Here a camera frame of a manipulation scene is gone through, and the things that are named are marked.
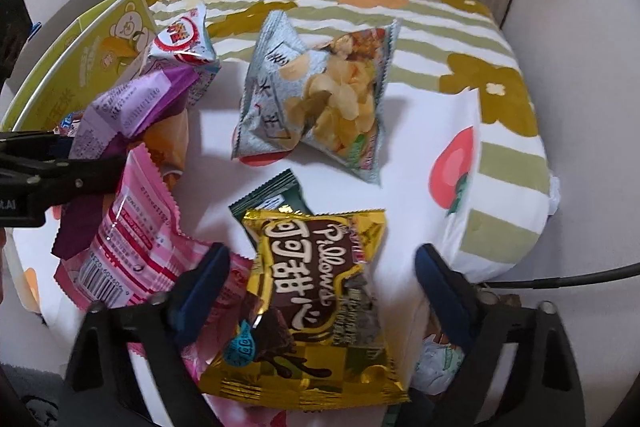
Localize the pink striped snack bag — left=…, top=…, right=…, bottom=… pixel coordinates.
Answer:
left=54, top=144, right=254, bottom=379

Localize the purple snack bag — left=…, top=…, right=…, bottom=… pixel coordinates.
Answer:
left=52, top=66, right=198, bottom=260

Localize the gold Pillows chocolate bag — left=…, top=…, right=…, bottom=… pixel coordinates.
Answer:
left=198, top=209, right=408, bottom=412

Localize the silver Oishi shrimp flakes bag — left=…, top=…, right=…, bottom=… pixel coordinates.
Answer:
left=139, top=2, right=220, bottom=107

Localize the dark green biscuit packet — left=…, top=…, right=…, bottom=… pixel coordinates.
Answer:
left=229, top=169, right=311, bottom=248

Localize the grey potato chips bag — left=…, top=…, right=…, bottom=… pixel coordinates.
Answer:
left=231, top=11, right=401, bottom=183

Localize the black lamp stand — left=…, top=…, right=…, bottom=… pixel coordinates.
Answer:
left=485, top=262, right=640, bottom=289

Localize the green cardboard box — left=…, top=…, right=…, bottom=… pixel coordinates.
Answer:
left=1, top=0, right=155, bottom=131

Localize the grey headboard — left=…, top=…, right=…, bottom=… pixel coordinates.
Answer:
left=2, top=0, right=103, bottom=98

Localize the floral striped quilt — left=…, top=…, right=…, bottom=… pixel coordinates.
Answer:
left=146, top=0, right=551, bottom=282

